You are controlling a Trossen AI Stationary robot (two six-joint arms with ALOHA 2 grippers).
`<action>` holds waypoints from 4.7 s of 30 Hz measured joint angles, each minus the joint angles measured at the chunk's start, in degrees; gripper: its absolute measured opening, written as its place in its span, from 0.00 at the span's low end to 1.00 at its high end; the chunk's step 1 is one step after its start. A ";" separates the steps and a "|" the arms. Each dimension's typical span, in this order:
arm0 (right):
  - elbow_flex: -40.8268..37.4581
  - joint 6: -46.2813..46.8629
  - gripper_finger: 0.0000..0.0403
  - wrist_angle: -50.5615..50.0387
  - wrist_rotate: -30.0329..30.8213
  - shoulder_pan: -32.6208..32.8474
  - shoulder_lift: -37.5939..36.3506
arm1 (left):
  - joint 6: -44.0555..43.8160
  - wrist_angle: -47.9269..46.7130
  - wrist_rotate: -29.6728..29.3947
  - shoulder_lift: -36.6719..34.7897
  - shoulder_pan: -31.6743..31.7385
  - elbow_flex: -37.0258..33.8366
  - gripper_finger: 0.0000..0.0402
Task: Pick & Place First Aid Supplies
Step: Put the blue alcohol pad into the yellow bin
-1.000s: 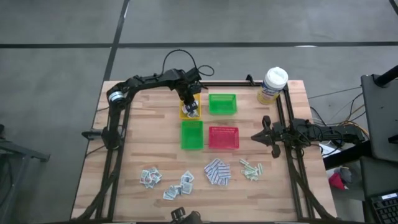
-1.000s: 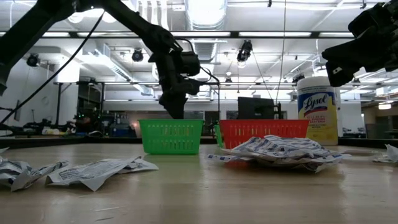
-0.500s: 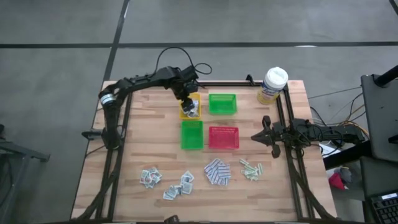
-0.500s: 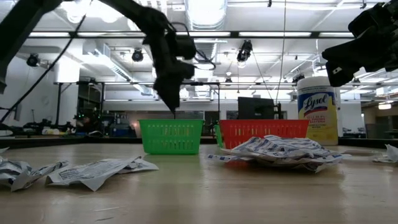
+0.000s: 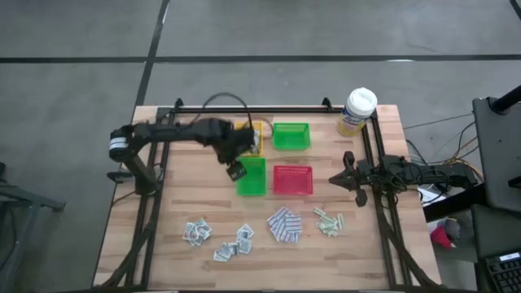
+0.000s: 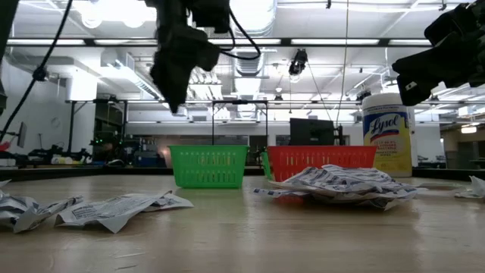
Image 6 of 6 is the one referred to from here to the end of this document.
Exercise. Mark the white LED light bar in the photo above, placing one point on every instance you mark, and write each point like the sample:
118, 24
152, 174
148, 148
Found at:
265, 41
125, 42
333, 41
38, 42
409, 41

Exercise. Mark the black background robot arm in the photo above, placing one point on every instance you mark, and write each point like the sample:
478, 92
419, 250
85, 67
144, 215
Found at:
57, 153

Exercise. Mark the black mounted camera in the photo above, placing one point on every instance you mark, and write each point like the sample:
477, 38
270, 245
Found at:
39, 74

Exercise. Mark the white blue alcohol wipe packet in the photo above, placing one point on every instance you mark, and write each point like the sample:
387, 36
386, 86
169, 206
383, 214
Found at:
106, 212
11, 206
170, 203
34, 220

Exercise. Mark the Lysol wipes canister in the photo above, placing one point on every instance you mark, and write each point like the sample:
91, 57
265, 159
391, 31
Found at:
386, 129

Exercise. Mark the silver ceiling air duct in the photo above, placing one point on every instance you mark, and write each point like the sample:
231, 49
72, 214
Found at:
250, 72

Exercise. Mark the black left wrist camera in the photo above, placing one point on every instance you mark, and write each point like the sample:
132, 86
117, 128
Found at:
210, 15

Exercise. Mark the black computer monitor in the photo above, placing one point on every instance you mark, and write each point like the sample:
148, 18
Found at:
310, 130

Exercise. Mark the blue box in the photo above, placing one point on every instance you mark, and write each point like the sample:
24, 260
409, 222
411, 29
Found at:
151, 160

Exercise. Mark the white red-print packet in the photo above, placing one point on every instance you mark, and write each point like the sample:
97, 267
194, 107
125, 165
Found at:
3, 183

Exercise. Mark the green plastic basket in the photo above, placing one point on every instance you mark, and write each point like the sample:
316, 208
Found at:
208, 163
266, 165

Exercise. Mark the white blue-striped bandage wrapper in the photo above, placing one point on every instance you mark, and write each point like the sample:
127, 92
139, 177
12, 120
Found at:
379, 197
371, 176
273, 192
322, 178

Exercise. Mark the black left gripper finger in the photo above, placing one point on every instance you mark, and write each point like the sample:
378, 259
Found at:
164, 87
180, 91

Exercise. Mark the small pale sachet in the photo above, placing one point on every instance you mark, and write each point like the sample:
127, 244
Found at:
475, 187

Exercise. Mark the red plastic basket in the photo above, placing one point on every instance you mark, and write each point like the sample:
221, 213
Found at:
303, 157

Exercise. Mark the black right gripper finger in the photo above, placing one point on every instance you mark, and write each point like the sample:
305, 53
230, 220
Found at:
420, 77

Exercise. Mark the black background rig frame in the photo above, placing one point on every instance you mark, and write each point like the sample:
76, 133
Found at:
239, 102

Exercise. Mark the dark equipment rack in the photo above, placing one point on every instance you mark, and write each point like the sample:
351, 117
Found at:
110, 125

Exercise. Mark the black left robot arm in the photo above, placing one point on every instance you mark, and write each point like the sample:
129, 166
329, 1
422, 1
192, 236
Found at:
5, 19

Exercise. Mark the black overhead camera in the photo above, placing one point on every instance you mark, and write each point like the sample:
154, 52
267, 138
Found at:
297, 62

